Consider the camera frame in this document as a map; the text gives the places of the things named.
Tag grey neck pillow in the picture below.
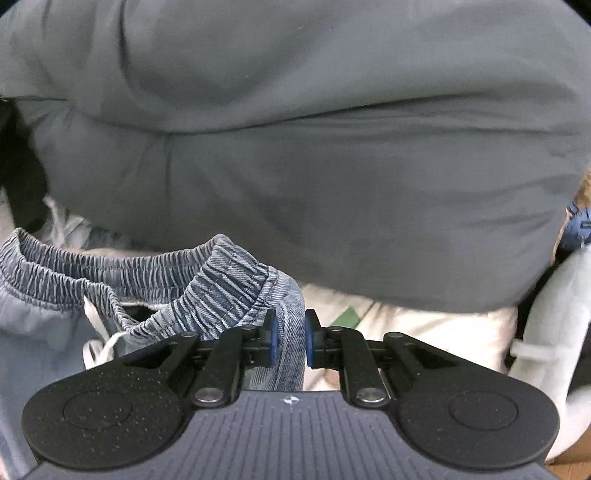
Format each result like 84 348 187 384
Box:
509 245 590 460

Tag light blue denim pants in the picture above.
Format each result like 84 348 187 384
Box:
1 229 305 479

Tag dark grey duvet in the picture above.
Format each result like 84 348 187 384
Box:
1 1 590 312

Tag white black spotted fleece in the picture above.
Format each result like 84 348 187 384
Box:
23 198 132 251

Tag cream bear print bedsheet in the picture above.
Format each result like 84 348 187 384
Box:
301 284 518 372

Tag small teddy bear toy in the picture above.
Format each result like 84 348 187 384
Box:
553 171 591 264

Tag black cat paw plush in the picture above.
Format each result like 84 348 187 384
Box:
1 99 49 233

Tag brown cardboard barrier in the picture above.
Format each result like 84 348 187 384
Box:
547 443 591 480

